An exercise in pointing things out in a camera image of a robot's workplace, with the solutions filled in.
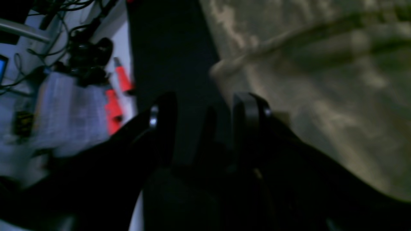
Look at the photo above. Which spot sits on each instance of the clear plastic storage box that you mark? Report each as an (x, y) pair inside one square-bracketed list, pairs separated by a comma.
[(69, 118)]

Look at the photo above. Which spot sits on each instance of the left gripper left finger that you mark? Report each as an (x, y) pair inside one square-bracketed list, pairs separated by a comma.
[(97, 190)]

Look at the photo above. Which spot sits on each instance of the black table cloth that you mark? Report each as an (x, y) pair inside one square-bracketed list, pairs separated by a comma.
[(172, 51)]

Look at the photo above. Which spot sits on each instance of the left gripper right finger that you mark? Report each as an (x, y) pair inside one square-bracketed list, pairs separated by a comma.
[(293, 186)]

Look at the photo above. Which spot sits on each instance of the orange black clamp far left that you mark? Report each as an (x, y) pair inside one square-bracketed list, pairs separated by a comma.
[(114, 111)]

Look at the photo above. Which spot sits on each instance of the camouflage t-shirt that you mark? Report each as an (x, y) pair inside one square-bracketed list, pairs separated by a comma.
[(340, 69)]

